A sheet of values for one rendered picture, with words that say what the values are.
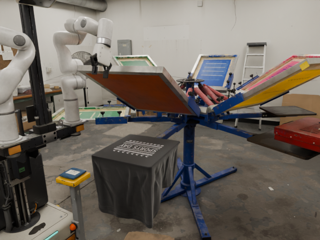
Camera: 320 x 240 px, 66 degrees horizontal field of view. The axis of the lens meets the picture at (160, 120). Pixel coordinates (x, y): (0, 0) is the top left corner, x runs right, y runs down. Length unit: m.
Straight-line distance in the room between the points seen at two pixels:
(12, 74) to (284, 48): 5.16
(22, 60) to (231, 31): 4.95
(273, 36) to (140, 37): 3.12
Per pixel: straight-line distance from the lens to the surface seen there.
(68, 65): 1.76
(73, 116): 1.79
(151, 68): 1.36
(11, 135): 1.56
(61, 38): 1.72
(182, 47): 6.20
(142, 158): 1.59
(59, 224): 2.31
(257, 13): 5.88
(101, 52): 1.34
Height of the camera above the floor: 1.60
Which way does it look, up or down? 15 degrees down
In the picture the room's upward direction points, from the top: 1 degrees counter-clockwise
